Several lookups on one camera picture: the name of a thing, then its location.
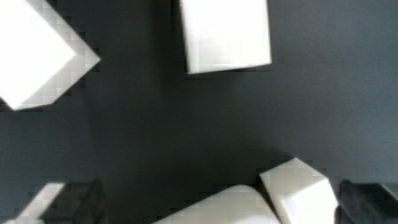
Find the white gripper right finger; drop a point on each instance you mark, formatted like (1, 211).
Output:
(369, 203)

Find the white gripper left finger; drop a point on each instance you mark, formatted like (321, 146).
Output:
(39, 206)

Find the white leg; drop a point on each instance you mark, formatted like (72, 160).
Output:
(301, 193)

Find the white desk top tray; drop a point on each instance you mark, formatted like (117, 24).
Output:
(232, 207)

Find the white front obstacle bar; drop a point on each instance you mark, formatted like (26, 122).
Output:
(47, 57)

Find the white right obstacle block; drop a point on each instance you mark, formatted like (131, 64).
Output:
(227, 34)

